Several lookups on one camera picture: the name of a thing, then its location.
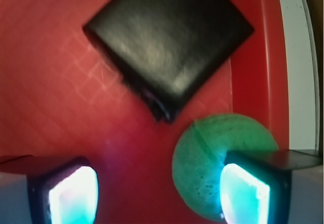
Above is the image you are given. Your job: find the black square block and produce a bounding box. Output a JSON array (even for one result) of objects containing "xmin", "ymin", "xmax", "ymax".
[{"xmin": 83, "ymin": 0, "xmax": 254, "ymax": 123}]

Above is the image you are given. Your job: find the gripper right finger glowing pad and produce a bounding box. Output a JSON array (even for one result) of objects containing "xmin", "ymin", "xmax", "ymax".
[{"xmin": 220, "ymin": 150, "xmax": 323, "ymax": 223}]

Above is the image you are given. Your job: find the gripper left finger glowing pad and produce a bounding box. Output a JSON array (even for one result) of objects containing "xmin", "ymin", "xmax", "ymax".
[{"xmin": 1, "ymin": 155, "xmax": 98, "ymax": 223}]

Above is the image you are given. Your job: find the red plastic tray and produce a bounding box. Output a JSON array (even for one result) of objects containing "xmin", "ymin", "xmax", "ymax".
[{"xmin": 1, "ymin": 0, "xmax": 289, "ymax": 223}]

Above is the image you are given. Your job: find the green foam ball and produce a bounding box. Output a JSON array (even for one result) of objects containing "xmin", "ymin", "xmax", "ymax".
[{"xmin": 172, "ymin": 113, "xmax": 279, "ymax": 222}]

